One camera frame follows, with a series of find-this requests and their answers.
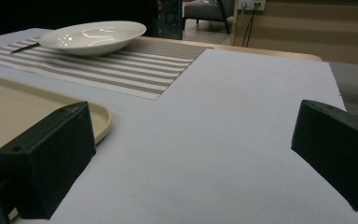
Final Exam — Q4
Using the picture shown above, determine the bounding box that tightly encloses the striped placemat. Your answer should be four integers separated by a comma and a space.
0, 35, 207, 101

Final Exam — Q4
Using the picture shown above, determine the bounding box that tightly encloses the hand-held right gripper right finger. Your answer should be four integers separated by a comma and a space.
290, 99, 358, 215

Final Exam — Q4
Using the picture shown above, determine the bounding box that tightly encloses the white ceramic bowl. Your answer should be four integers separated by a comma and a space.
38, 20, 147, 57

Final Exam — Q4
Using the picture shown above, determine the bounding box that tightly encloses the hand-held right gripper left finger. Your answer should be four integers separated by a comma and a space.
0, 101, 97, 220

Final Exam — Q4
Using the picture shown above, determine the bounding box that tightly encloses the black cable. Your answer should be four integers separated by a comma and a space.
241, 2, 261, 49

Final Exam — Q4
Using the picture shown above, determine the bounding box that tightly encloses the grey armchair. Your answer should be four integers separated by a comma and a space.
181, 0, 236, 35

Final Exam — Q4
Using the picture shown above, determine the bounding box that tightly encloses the dark cutlery handle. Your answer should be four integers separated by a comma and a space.
9, 42, 41, 55

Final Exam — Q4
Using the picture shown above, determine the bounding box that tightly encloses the beige plastic tray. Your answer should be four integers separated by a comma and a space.
0, 72, 113, 220

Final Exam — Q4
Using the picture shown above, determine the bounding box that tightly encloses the white wall socket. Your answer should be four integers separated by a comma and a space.
238, 0, 267, 11

